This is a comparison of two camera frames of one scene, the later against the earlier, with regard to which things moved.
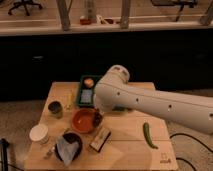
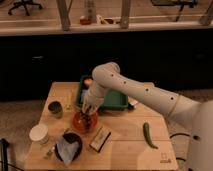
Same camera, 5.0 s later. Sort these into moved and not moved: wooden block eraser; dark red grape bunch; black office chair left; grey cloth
Moved: dark red grape bunch
Not moved: grey cloth; wooden block eraser; black office chair left
